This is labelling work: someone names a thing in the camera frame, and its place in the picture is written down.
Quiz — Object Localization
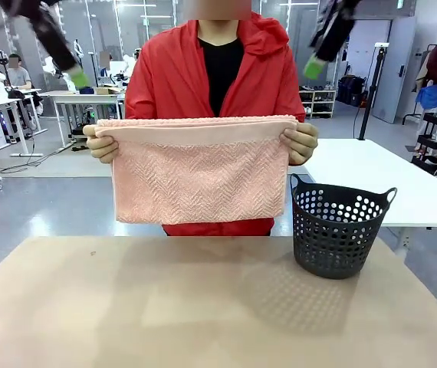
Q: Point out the black rolling cart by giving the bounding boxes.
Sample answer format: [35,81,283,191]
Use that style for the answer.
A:
[411,110,437,174]

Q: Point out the person's right hand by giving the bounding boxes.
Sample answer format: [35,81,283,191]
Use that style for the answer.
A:
[82,124,120,165]

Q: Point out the blue garment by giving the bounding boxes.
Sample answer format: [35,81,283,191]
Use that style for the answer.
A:
[415,84,437,111]

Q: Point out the person in red jacket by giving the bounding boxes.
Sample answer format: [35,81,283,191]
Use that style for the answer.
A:
[124,0,307,238]

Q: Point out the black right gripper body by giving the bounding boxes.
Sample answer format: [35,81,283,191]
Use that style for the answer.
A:
[308,0,362,63]

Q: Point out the person's right forearm red sleeve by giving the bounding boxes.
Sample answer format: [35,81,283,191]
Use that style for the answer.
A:
[124,94,159,120]

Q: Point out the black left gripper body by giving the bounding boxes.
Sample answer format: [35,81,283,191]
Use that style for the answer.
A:
[0,0,80,74]

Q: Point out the black tripod stand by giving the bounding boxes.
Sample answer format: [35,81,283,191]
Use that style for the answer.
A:
[357,43,390,142]

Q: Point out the black luggage bags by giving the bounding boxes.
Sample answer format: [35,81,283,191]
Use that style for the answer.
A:
[336,74,368,108]

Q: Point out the seated person in grey shirt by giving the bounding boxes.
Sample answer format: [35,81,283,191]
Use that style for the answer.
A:
[1,53,34,90]

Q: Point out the person's left hand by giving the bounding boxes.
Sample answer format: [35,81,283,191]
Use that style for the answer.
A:
[278,122,319,166]

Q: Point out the pink terry towel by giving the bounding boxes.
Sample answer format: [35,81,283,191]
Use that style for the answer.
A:
[94,113,300,226]

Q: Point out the standing background person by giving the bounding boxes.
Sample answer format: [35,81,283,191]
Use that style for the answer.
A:
[98,50,115,79]

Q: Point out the open cardboard box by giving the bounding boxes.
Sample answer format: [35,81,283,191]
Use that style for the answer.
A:
[94,85,127,96]

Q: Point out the large white table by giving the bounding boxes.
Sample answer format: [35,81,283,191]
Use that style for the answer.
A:
[295,137,437,254]

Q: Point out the white desk with metal legs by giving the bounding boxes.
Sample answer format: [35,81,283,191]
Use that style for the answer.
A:
[0,88,48,158]
[39,89,128,149]

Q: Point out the person's left forearm red sleeve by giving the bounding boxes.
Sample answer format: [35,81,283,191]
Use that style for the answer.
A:
[278,94,307,123]

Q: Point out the white shoe rack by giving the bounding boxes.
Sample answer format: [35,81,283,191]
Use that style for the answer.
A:
[299,84,337,120]

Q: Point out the grey open door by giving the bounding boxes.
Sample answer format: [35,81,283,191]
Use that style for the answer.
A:
[371,16,417,124]

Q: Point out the dark grey perforated basket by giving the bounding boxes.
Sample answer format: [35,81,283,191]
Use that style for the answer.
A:
[289,172,398,280]

